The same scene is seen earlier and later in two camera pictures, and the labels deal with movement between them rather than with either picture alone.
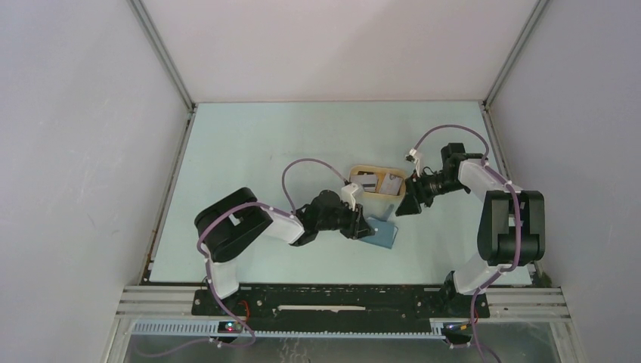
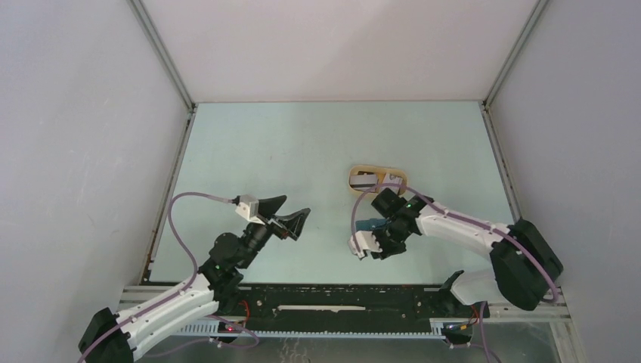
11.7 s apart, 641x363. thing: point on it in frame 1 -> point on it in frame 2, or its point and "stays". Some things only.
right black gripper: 415,193 -> 387,252
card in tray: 391,184 stays
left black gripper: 357,227 -> 292,223
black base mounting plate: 339,303 stays
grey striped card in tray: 369,181 stays
